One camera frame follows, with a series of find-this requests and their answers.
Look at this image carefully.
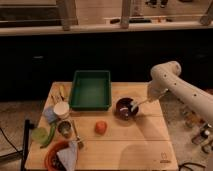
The metal spoon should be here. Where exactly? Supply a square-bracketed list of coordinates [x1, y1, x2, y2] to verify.
[72, 120, 84, 149]

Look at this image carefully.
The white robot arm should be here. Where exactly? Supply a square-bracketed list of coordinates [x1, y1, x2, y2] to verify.
[147, 61, 213, 126]

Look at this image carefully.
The green pepper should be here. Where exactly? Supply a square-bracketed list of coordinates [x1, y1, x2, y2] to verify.
[40, 122, 57, 148]

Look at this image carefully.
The white paper cup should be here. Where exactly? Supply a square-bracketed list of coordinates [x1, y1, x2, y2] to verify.
[53, 101, 69, 119]

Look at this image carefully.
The orange bowl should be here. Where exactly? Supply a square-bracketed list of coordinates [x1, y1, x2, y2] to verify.
[44, 141, 68, 171]

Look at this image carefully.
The light green cup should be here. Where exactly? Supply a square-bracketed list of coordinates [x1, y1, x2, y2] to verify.
[31, 127, 48, 144]

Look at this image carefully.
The blue sponge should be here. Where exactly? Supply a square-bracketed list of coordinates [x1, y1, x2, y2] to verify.
[43, 106, 58, 124]

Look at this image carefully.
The green plastic bin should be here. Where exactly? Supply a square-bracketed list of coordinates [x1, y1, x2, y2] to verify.
[69, 70, 111, 111]

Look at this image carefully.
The red tomato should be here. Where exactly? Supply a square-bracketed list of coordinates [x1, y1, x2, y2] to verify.
[95, 121, 107, 135]

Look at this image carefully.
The yellow banana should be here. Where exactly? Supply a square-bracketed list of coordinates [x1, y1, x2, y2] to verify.
[59, 85, 68, 101]

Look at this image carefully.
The grey cloth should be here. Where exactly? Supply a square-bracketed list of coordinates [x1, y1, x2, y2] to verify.
[57, 141, 78, 171]

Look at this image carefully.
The black stand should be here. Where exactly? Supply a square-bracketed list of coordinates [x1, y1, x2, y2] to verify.
[20, 119, 34, 171]

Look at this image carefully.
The purple bowl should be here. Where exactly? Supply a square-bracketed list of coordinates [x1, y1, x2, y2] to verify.
[115, 97, 139, 120]

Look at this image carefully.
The metal can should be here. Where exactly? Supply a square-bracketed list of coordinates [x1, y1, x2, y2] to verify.
[58, 121, 72, 138]

